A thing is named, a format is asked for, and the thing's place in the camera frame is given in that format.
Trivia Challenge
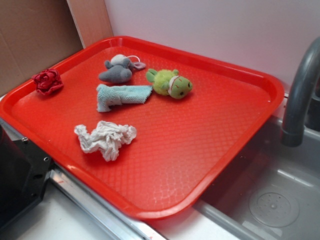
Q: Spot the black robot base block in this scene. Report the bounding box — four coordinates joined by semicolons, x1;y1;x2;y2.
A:
0;127;52;231

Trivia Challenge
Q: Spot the red plastic serving tray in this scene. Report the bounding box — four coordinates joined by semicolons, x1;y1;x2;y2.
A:
0;36;284;220

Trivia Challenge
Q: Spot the green plush frog toy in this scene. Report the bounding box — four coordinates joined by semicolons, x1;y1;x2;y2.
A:
145;68;193;100

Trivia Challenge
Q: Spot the crumpled white paper towel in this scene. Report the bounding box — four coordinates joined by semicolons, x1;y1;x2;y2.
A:
74;120;137;162

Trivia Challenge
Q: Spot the light blue folded cloth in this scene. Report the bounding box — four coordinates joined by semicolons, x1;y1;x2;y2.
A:
96;84;153;113

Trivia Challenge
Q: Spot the grey plush elephant toy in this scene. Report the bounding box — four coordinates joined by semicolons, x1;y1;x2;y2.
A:
98;54;146;84

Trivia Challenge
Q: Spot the crumpled red paper ball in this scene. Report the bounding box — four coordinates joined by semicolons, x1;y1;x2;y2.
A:
31;68;64;96

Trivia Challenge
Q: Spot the grey plastic faucet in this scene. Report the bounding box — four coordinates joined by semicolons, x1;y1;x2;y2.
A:
280;38;320;147

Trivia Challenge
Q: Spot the grey toy sink basin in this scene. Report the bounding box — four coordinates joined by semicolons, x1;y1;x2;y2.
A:
194;102;320;240

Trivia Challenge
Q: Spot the brown cardboard panel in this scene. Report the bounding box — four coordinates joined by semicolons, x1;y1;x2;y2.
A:
0;0;113;96

